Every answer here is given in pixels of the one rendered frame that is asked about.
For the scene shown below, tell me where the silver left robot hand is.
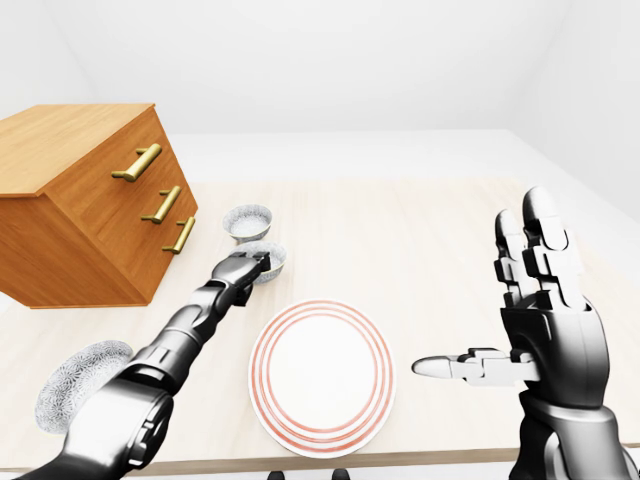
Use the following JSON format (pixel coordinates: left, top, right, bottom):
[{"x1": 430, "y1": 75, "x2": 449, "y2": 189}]
[{"x1": 209, "y1": 250, "x2": 272, "y2": 308}]

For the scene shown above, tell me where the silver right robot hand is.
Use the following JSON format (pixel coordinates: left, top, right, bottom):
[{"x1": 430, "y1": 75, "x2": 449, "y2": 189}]
[{"x1": 410, "y1": 185, "x2": 612, "y2": 412}]

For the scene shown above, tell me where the patterned bowl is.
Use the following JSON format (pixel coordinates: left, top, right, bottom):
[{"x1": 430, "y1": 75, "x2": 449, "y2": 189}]
[
  {"x1": 221, "y1": 202, "x2": 274, "y2": 245},
  {"x1": 33, "y1": 339, "x2": 136, "y2": 436},
  {"x1": 230, "y1": 240, "x2": 289, "y2": 286}
]

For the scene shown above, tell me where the white plate with red rings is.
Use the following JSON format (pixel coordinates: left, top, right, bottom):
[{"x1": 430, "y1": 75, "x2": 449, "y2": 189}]
[{"x1": 247, "y1": 298, "x2": 398, "y2": 460}]

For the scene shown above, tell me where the small wooden drawer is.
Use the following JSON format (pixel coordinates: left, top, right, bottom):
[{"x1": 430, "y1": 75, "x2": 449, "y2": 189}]
[{"x1": 121, "y1": 188, "x2": 200, "y2": 304}]

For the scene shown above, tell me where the medium wooden drawer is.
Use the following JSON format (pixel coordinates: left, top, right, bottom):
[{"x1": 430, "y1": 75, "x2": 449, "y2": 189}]
[{"x1": 86, "y1": 163, "x2": 193, "y2": 280}]

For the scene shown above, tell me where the large wooden drawer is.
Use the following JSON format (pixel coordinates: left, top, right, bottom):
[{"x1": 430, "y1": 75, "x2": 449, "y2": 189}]
[{"x1": 38, "y1": 107, "x2": 181, "y2": 247}]

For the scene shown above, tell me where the wooden cabinet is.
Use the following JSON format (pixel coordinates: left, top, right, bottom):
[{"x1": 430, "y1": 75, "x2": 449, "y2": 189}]
[{"x1": 0, "y1": 103, "x2": 200, "y2": 310}]

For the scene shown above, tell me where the short brass drawer handle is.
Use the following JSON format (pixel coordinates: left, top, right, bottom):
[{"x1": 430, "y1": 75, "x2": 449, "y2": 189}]
[{"x1": 161, "y1": 215, "x2": 197, "y2": 256}]

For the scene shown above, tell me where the medium brass drawer handle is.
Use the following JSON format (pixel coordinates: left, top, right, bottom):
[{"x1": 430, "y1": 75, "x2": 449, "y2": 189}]
[{"x1": 140, "y1": 185, "x2": 183, "y2": 225}]

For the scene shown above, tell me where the long brass drawer handle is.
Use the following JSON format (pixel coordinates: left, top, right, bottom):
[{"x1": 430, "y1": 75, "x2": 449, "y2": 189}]
[{"x1": 110, "y1": 142, "x2": 163, "y2": 183}]

